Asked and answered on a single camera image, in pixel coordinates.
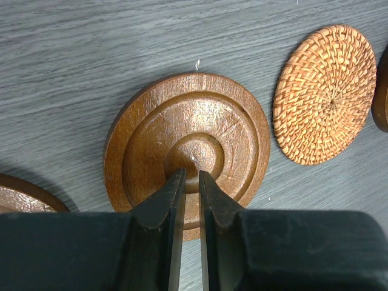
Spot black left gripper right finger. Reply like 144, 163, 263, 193
199, 170, 252, 290

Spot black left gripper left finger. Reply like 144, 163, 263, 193
116, 169, 186, 290

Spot brown wooden coaster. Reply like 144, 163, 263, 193
1, 173, 69, 214
372, 46, 388, 133
103, 73, 270, 241

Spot woven rattan coaster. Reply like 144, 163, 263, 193
273, 25, 376, 166

